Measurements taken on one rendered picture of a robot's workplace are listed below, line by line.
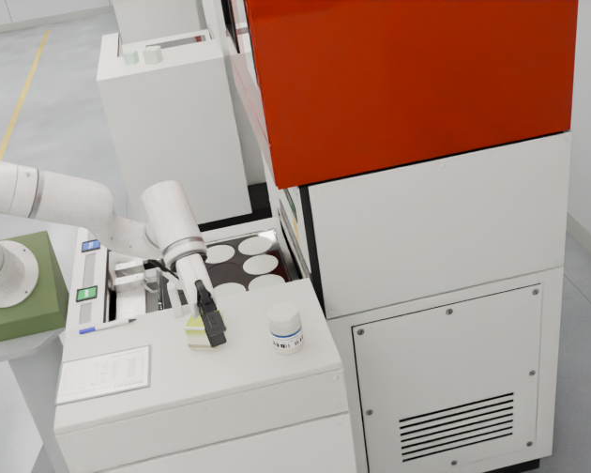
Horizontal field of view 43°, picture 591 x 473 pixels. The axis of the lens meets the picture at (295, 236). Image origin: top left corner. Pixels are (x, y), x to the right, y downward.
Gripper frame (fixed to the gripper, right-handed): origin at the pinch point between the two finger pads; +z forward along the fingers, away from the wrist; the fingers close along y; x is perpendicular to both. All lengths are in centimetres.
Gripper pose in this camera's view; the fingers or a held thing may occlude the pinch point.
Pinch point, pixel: (217, 334)
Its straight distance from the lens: 139.5
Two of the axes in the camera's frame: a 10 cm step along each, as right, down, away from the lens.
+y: 0.8, -3.6, -9.3
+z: 3.9, 8.7, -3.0
